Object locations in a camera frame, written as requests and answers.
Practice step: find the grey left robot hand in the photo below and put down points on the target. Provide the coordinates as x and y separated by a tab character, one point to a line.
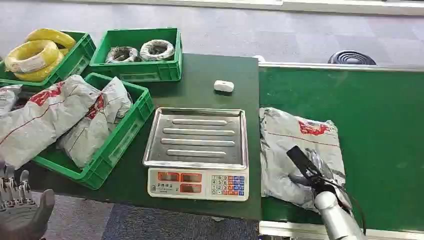
23	218

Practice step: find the dark right robot hand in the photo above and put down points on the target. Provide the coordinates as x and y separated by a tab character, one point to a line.
303	162

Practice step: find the grey parcel bag red print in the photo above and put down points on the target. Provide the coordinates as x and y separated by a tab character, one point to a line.
288	139

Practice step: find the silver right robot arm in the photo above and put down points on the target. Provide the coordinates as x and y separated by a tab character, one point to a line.
338	218

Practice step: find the green conveyor belt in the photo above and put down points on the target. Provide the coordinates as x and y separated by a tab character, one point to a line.
381	132

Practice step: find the large grey parcel bag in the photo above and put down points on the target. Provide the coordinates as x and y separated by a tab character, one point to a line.
39	122

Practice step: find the crumpled grey parcel bag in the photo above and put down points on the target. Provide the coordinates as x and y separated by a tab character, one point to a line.
89	136

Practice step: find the electronic scale with steel tray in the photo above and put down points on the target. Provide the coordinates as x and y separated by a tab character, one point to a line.
197	155

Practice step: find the small white plastic box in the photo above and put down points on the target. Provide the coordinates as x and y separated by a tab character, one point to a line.
224	86

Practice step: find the green crate holding parcels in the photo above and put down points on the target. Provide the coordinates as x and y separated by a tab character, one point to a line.
112	149

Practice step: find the black ribbed round object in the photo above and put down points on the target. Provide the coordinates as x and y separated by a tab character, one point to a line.
351	58

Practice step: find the small grey parcel bag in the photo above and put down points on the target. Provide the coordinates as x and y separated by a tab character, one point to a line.
8	97

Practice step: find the green crate holding yellow coils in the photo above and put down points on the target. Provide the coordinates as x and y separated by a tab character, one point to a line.
74	59

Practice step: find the green crate holding grey coils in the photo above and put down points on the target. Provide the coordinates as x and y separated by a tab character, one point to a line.
139	69

